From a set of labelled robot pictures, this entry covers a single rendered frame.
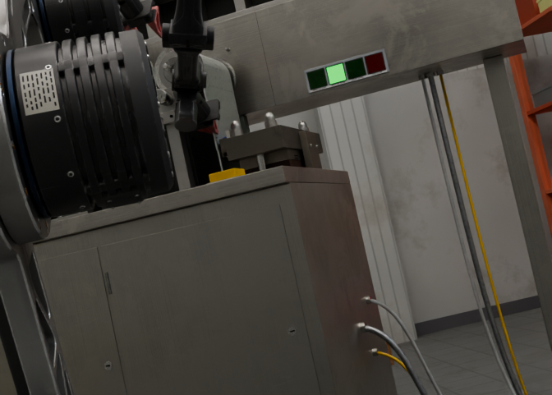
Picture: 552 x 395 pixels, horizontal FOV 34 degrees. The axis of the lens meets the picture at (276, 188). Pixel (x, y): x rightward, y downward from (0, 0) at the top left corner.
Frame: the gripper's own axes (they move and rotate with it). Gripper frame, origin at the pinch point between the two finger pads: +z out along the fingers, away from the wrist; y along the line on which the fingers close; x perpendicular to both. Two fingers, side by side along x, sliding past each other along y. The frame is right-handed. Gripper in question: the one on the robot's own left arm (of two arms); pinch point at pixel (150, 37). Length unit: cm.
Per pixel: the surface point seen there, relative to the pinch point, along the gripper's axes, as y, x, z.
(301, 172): 33, -35, 27
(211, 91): 7.0, -0.6, 22.6
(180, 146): -1.3, -17.6, 24.2
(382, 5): 54, 31, 34
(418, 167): 0, 212, 299
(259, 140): 20.8, -19.7, 27.5
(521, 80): 74, 245, 278
